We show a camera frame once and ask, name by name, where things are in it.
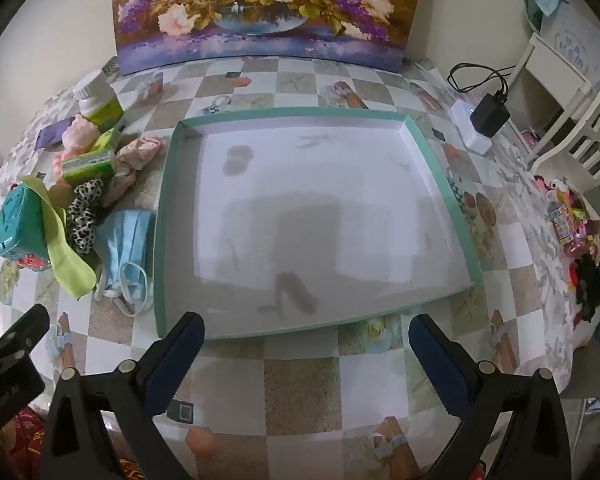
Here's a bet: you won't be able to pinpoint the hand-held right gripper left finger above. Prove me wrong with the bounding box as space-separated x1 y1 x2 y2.
42 311 206 480

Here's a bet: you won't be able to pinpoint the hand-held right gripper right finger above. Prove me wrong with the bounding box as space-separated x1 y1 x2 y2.
409 313 573 480

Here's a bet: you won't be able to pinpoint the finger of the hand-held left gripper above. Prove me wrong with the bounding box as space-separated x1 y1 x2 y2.
0 304 50 357

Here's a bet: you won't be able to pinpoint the lime green cloth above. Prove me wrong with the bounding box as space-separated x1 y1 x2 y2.
20 176 98 298

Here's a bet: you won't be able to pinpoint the leopard print scrunchie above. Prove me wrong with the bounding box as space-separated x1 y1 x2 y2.
66 178 106 256

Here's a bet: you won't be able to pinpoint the blue face mask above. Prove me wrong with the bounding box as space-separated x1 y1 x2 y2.
92 209 156 317

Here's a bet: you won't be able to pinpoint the purple packet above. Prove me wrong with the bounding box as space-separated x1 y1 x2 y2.
37 117 78 151

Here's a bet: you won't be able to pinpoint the pink white striped fuzzy towel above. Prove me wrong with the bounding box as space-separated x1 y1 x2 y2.
52 115 103 176

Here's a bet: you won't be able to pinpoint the teal shallow cardboard box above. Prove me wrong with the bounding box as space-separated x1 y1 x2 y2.
155 107 481 341

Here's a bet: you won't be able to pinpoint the pink patterned cloth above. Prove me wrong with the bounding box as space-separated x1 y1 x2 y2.
100 135 161 206

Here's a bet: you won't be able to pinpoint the red floral cloth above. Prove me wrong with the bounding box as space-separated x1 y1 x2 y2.
10 407 141 480

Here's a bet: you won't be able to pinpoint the teal plastic box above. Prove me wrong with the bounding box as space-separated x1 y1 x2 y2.
0 182 56 273

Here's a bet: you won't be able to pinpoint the checkered tablecloth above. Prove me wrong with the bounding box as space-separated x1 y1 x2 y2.
0 55 588 480

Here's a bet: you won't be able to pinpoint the dark clothes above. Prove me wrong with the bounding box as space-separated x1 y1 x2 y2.
575 255 600 321

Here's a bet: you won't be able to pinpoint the pile of colourful toys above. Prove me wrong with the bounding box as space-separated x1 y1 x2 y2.
532 175 600 261

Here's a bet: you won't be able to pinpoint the white bottle green label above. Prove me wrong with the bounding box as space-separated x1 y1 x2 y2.
76 70 123 133

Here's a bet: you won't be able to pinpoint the white power strip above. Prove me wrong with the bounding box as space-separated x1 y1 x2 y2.
450 99 493 155

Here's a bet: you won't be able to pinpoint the black power adapter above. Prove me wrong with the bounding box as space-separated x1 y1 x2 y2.
470 92 511 138

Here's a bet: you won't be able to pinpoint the white chair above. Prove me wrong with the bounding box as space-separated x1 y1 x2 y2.
527 70 600 196

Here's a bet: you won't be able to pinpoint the flower painting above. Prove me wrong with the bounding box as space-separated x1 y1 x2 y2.
111 0 428 75

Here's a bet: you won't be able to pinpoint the teal cloth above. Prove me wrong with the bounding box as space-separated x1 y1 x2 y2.
524 0 563 28

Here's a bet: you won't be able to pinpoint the black cable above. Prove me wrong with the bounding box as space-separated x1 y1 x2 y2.
447 62 516 98

